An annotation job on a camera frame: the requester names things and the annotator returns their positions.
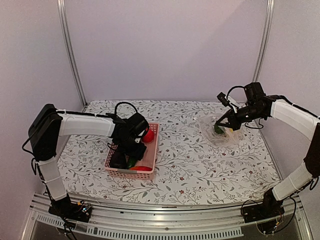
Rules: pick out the dark purple eggplant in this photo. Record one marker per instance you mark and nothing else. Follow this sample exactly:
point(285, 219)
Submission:
point(118, 160)

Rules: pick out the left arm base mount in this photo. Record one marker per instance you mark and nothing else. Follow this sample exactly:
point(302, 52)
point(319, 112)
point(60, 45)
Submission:
point(68, 210)

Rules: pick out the floral tablecloth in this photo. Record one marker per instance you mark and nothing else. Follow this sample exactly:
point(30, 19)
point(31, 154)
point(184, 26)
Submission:
point(188, 169)

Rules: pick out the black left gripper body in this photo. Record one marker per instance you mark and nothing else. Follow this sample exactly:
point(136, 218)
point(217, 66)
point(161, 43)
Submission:
point(129, 148)

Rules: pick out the red tomato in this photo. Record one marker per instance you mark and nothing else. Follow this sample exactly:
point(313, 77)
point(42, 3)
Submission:
point(149, 137)

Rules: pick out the red orange chili pepper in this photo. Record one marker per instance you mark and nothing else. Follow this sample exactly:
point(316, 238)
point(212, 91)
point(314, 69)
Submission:
point(141, 168)

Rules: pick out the pink plastic basket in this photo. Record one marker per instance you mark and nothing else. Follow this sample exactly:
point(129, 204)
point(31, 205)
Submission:
point(148, 160)

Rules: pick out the dark green pepper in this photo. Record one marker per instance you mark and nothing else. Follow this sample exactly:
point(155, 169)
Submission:
point(218, 130)

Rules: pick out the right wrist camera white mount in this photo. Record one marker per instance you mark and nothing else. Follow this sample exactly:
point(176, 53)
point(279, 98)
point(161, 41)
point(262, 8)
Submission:
point(228, 101)

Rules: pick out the left aluminium frame post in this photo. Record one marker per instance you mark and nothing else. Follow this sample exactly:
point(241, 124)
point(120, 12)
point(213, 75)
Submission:
point(61, 6)

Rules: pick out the clear zip top bag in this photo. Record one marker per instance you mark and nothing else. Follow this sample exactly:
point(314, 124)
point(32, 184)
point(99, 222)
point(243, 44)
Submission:
point(217, 136)

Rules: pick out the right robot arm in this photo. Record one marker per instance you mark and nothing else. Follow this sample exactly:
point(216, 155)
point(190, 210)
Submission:
point(261, 106)

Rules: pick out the green cucumber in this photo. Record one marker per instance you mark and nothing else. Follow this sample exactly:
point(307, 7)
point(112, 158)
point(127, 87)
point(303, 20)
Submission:
point(131, 162)

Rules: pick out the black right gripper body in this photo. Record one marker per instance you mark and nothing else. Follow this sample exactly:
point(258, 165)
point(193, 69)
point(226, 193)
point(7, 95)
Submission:
point(237, 123)

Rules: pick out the right aluminium frame post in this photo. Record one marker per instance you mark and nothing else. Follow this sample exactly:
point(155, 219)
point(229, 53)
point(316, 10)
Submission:
point(270, 5)

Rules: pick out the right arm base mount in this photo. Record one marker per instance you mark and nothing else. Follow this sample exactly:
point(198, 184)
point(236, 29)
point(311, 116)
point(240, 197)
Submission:
point(269, 208)

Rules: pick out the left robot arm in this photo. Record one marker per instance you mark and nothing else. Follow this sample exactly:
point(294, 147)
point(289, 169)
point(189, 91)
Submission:
point(51, 124)

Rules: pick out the aluminium frame post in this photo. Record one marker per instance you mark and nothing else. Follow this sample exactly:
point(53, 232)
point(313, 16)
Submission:
point(61, 6)
point(270, 5)

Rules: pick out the aluminium front rail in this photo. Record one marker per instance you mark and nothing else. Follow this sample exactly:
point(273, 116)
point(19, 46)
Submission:
point(120, 220)

